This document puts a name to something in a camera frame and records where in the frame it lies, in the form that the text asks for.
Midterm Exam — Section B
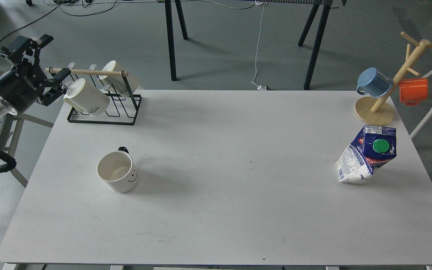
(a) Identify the white smiley face mug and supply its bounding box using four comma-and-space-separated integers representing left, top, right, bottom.
96, 146, 139, 193

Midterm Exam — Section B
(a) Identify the white rear mug on rack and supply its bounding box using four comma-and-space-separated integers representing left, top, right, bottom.
98, 60, 141, 98

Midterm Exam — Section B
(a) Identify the black left trestle table leg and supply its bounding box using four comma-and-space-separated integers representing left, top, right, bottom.
163, 0, 189, 81

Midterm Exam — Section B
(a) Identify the white hanging cable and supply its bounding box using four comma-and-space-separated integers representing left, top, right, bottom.
251, 0, 268, 91

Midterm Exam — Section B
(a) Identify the black floor cable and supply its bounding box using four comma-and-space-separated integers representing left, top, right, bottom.
0, 0, 119, 55

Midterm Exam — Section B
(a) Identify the orange enamel mug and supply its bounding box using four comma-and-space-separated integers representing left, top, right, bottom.
399, 78, 428, 106

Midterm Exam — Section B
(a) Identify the black wire mug rack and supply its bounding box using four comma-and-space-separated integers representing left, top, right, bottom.
63, 60, 142, 125

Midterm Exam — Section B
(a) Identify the white front mug on rack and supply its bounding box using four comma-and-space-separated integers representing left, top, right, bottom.
63, 78, 110, 117

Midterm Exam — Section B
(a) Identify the black right trestle table leg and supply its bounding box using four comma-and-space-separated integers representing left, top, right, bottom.
298, 0, 333, 90

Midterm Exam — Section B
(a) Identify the grey office chair left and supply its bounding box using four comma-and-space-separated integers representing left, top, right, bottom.
0, 70, 54, 188

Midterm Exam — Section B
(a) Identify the black trestle table leg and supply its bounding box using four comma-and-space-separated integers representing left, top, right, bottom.
163, 0, 189, 81
298, 0, 333, 90

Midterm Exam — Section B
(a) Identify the blue white milk carton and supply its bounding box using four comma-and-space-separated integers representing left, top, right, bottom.
336, 125, 397, 185

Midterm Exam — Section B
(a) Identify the blue enamel mug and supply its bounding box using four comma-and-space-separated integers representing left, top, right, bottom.
355, 67, 394, 98

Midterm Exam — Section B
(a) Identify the wooden mug tree stand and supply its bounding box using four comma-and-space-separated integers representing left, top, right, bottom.
354, 32, 432, 126

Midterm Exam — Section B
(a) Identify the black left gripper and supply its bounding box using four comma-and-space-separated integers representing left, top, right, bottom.
0, 34, 71, 115

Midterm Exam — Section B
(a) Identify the white mug on rack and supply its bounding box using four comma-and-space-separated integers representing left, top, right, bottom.
98, 60, 141, 98
63, 78, 110, 117

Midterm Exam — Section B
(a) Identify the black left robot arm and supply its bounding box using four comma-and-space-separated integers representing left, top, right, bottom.
0, 34, 71, 123

